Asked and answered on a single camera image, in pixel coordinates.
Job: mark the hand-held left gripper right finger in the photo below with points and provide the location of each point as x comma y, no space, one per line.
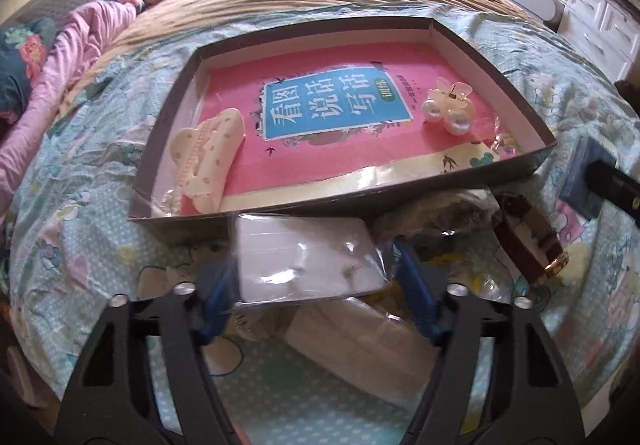
420,295

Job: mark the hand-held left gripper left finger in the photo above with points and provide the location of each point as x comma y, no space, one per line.
214,305

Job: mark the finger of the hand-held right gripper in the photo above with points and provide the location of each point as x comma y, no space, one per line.
582,175

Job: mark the clear packet with white card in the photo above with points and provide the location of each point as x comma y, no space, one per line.
300,255

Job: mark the shallow grey cardboard box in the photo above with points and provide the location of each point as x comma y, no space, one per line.
480,70

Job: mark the clear bag with dark jewelry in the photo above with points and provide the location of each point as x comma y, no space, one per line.
440,220

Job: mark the white paper packet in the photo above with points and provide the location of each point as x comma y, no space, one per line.
360,350

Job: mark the small crumpled clear packet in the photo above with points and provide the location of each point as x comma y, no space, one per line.
507,142

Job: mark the light blue cartoon blanket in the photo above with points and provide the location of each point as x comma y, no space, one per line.
100,235

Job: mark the pearl hair clip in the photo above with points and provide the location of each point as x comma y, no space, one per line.
452,117

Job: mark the pink book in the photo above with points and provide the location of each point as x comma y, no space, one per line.
250,160

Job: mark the white drawer dresser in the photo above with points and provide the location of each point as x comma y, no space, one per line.
600,25

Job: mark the cream hair claw clip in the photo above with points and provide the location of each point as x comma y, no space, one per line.
210,150

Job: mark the pink quilt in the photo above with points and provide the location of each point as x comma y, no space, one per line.
65,55

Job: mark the large floral pillow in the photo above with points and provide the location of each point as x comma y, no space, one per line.
25,50

